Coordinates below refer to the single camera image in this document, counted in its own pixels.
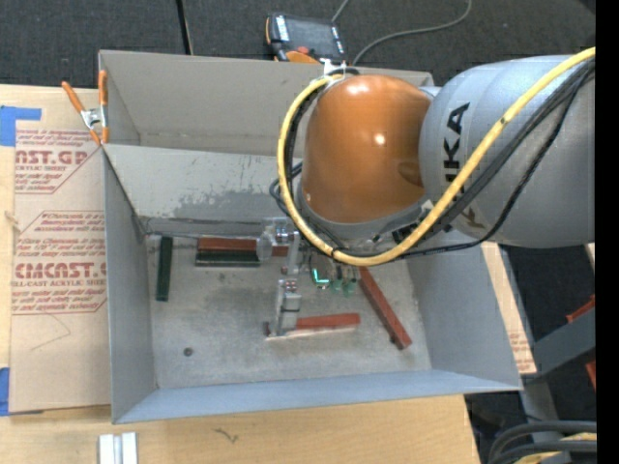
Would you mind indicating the brown cardboard board red print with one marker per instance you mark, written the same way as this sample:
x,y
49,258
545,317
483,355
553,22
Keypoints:
x,y
58,356

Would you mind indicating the dark green flat block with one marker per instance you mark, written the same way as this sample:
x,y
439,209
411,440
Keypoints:
x,y
164,269

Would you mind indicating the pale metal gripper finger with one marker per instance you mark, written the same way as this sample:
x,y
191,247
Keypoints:
x,y
287,307
269,240

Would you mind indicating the red-brown flat block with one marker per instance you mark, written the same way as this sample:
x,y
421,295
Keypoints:
x,y
329,321
227,244
384,310

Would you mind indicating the grey metal bin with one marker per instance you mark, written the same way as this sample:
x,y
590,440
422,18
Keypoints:
x,y
232,327

